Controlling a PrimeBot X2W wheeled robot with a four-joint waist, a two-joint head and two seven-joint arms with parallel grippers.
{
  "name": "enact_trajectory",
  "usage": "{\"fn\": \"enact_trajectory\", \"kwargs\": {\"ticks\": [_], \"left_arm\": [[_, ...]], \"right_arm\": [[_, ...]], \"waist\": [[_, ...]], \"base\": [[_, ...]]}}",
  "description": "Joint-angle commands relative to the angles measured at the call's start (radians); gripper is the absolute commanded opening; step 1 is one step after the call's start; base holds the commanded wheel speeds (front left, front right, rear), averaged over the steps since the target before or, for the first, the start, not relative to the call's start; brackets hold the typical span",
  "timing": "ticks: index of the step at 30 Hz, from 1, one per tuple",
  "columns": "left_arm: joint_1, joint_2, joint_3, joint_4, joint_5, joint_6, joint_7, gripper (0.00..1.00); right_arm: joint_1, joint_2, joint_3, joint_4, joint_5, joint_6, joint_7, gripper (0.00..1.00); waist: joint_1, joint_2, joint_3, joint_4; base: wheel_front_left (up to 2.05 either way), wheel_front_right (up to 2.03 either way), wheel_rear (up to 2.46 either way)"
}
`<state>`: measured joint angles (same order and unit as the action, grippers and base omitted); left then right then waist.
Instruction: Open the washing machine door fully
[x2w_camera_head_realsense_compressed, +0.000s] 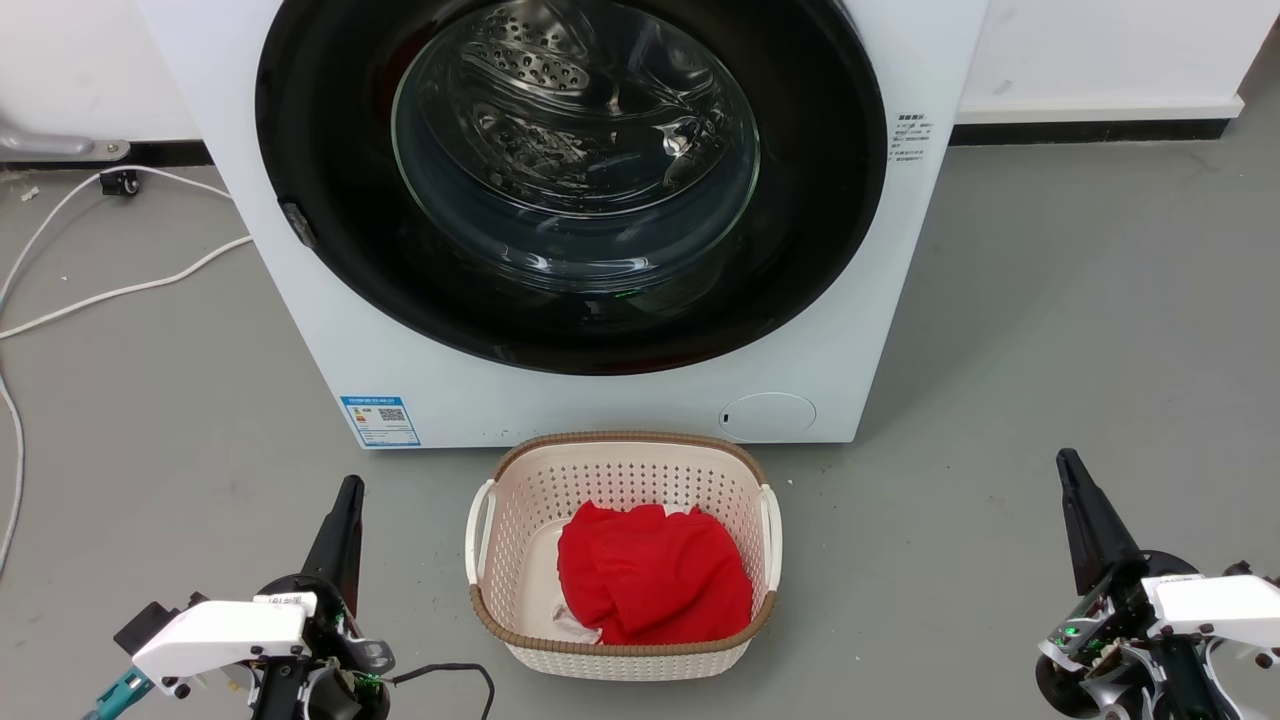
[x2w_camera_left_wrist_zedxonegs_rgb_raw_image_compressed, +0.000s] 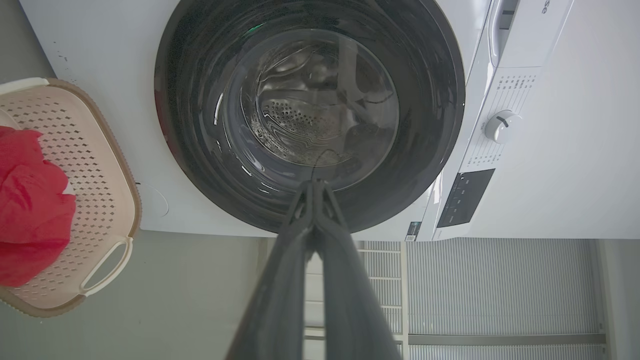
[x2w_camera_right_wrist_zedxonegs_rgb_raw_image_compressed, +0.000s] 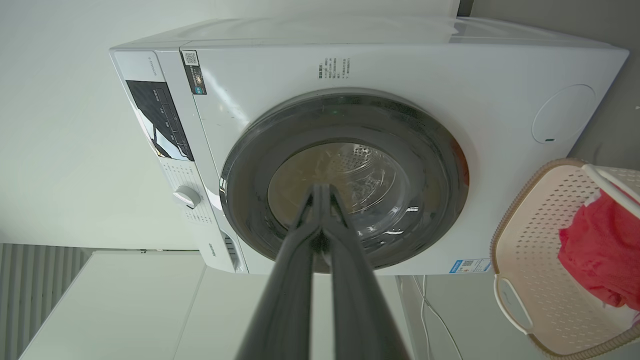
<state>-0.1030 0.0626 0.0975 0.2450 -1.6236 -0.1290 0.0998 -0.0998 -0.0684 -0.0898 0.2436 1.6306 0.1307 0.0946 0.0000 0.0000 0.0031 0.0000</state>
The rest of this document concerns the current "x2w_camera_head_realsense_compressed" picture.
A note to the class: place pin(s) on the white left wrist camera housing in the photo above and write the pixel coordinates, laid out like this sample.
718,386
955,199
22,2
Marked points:
220,635

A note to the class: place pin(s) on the cream perforated laundry basket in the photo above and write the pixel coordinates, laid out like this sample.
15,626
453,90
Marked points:
620,470

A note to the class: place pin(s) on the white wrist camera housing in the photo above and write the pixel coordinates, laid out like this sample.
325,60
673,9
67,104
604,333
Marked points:
1215,605
220,635

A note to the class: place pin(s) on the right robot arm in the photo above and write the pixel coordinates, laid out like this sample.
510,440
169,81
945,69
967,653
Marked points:
1195,690

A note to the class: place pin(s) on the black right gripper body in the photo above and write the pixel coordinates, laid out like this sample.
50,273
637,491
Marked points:
1095,650

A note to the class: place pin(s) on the blue energy label sticker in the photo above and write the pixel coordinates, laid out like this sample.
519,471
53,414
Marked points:
380,422

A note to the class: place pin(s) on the grey metal bracket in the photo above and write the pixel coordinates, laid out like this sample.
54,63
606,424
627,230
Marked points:
50,143

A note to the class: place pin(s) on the white garment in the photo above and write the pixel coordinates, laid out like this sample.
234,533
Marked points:
572,624

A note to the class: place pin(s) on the white front-load washing machine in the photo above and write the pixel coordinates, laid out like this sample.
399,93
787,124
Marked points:
600,405

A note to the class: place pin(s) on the black round glass washer door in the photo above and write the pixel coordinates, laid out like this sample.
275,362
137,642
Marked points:
330,250

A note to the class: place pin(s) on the small black caster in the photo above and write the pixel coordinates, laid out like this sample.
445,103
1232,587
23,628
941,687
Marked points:
119,183

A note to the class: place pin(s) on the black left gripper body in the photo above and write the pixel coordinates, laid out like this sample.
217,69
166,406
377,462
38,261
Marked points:
345,660

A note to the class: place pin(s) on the round white filter cover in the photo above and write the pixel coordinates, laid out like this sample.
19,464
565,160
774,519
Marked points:
767,417

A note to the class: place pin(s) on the perforated steel washer drum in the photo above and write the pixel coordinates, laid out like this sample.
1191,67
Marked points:
530,60

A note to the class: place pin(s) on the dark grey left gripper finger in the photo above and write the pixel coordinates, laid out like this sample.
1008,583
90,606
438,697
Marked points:
340,540

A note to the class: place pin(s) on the red garment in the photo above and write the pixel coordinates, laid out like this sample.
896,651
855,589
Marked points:
650,575

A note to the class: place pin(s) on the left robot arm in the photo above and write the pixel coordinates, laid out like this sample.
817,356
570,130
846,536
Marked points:
280,695

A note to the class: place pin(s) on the small printed text label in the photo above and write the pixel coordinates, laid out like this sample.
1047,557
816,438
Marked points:
911,138

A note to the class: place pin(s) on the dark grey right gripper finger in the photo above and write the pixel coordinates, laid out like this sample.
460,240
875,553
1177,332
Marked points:
1095,530

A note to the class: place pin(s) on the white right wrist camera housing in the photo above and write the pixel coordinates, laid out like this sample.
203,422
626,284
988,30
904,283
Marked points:
1215,605

